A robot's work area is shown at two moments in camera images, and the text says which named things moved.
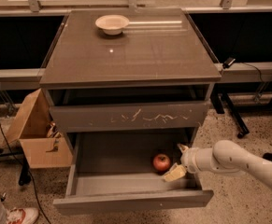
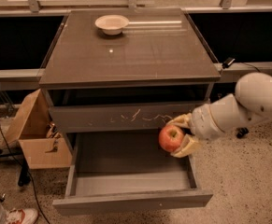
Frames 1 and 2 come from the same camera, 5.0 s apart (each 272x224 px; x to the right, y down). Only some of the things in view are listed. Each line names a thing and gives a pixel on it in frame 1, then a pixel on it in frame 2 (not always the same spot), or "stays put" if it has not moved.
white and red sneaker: (21, 215) stays put
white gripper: (189, 160) → (200, 122)
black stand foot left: (25, 175) stays put
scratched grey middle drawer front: (131, 116) stays put
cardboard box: (41, 142) stays put
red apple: (162, 161) → (170, 138)
